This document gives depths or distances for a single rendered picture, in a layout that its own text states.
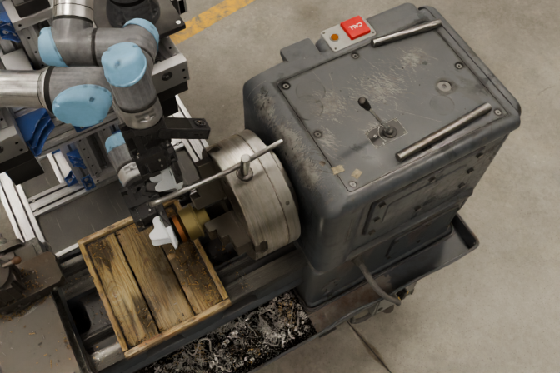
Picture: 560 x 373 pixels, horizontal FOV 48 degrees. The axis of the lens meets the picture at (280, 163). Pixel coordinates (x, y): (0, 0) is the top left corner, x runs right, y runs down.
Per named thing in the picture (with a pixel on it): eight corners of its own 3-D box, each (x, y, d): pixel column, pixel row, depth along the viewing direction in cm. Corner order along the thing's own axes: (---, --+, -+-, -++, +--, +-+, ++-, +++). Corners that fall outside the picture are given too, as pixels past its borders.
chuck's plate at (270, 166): (242, 160, 182) (244, 106, 153) (295, 253, 171) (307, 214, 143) (232, 165, 181) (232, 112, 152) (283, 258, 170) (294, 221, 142)
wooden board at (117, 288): (177, 201, 183) (175, 194, 179) (232, 306, 168) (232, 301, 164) (80, 246, 175) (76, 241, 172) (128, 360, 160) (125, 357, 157)
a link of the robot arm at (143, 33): (102, 14, 122) (90, 45, 114) (158, 15, 122) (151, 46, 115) (108, 48, 128) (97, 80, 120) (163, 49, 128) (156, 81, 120)
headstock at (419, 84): (398, 75, 207) (424, -11, 173) (487, 186, 187) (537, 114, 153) (239, 147, 192) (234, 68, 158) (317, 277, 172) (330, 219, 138)
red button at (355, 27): (357, 19, 169) (359, 14, 167) (370, 34, 166) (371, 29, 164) (339, 27, 167) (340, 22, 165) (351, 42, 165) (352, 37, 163)
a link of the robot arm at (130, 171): (147, 171, 168) (142, 156, 161) (154, 184, 166) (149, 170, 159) (121, 182, 166) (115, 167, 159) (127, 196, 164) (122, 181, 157)
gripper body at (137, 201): (140, 235, 159) (122, 197, 164) (171, 221, 161) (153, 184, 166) (134, 222, 152) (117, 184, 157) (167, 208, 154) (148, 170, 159)
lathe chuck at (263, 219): (232, 165, 181) (232, 112, 152) (283, 259, 170) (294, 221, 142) (203, 178, 178) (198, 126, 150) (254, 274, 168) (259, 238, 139)
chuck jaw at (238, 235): (243, 202, 156) (265, 238, 149) (245, 213, 160) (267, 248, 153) (203, 221, 153) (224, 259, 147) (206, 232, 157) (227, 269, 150)
